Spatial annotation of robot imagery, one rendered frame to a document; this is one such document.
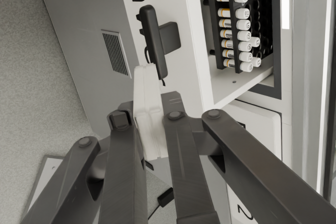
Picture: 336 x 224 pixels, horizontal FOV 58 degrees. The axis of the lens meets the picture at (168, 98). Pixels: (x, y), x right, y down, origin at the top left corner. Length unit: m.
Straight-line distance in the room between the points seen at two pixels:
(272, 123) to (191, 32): 0.23
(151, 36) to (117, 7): 0.42
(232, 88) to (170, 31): 0.17
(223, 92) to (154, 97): 0.27
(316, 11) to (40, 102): 1.04
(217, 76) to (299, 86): 0.12
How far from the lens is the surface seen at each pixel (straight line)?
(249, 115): 0.49
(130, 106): 0.18
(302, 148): 0.49
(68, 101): 1.29
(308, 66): 0.43
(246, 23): 0.39
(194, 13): 0.30
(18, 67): 1.20
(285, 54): 0.43
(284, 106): 0.47
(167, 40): 0.30
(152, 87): 0.18
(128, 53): 0.74
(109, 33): 0.77
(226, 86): 0.44
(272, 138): 0.49
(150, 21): 0.29
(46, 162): 1.31
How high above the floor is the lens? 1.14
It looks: 47 degrees down
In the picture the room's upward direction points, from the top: 111 degrees clockwise
